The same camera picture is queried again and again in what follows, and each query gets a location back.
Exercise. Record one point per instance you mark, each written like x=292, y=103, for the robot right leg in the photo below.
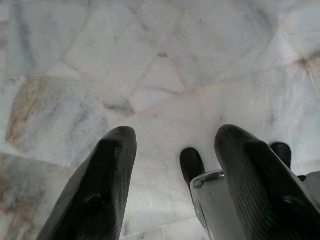
x=282, y=152

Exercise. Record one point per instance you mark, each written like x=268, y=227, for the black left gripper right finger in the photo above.
x=252, y=180

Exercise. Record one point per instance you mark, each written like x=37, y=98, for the robot leg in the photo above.
x=192, y=165
x=282, y=152

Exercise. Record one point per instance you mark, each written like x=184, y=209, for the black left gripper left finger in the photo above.
x=100, y=190

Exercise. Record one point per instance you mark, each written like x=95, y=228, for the robot left leg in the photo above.
x=192, y=165

